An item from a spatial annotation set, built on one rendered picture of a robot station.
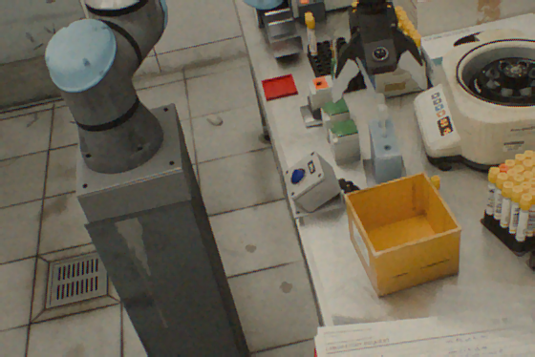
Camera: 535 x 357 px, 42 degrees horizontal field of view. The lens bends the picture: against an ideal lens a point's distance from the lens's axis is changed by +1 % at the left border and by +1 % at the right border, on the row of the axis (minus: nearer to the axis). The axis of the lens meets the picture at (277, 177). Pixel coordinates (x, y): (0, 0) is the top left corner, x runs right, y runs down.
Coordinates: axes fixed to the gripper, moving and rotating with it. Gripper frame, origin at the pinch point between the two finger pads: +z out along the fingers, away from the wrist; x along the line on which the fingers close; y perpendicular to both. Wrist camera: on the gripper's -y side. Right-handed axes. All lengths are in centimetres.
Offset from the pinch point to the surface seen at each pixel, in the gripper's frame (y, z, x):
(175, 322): -3, 49, 46
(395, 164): -8.0, 7.3, -1.0
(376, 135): -2.5, 5.2, 1.1
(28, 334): 40, 103, 110
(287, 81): 30.8, 15.0, 16.1
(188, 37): 182, 88, 63
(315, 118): 15.1, 13.7, 11.0
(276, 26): 43.7, 8.9, 17.0
